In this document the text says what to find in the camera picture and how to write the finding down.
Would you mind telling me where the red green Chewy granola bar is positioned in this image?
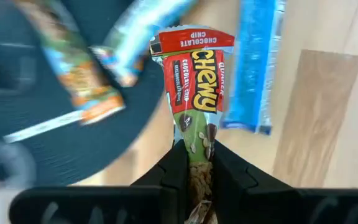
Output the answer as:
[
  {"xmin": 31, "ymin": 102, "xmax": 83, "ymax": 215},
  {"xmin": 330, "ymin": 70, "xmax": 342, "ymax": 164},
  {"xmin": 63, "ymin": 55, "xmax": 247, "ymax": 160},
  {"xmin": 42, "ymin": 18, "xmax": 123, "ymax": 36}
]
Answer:
[{"xmin": 149, "ymin": 24, "xmax": 236, "ymax": 224}]

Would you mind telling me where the round dark blue placemat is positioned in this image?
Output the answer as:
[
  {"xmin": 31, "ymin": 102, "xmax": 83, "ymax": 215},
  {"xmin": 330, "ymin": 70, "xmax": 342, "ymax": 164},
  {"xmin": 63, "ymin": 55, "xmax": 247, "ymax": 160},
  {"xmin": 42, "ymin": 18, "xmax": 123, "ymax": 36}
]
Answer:
[{"xmin": 0, "ymin": 0, "xmax": 167, "ymax": 187}]

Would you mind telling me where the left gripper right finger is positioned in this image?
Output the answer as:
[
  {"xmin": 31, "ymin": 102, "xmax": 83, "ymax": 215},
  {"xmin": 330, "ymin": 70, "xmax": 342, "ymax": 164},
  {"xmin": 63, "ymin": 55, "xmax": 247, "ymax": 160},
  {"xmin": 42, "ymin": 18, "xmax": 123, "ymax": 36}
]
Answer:
[{"xmin": 213, "ymin": 139, "xmax": 358, "ymax": 224}]

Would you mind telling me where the white tape strip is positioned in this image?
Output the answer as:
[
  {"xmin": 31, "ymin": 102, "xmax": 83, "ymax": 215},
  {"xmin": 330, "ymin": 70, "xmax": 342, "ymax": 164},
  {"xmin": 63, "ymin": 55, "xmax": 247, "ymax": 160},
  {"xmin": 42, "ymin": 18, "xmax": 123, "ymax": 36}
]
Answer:
[{"xmin": 3, "ymin": 109, "xmax": 85, "ymax": 144}]

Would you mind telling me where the white blue bar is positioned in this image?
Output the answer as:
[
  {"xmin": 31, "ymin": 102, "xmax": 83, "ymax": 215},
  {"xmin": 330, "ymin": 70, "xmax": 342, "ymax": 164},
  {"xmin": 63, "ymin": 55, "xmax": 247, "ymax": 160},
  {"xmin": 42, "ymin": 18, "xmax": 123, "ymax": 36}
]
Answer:
[{"xmin": 90, "ymin": 0, "xmax": 198, "ymax": 88}]

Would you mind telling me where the orange green granola bar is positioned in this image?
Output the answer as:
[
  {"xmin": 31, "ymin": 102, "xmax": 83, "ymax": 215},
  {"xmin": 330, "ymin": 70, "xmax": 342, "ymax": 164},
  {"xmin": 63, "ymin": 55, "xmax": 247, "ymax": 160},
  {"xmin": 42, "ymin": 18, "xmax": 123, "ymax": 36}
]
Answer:
[{"xmin": 12, "ymin": 0, "xmax": 127, "ymax": 126}]

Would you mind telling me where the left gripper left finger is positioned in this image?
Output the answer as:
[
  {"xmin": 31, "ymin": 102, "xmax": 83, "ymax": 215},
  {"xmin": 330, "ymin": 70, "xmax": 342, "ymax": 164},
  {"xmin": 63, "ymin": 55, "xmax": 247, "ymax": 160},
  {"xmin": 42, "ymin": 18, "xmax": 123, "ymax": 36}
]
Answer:
[{"xmin": 9, "ymin": 139, "xmax": 190, "ymax": 224}]

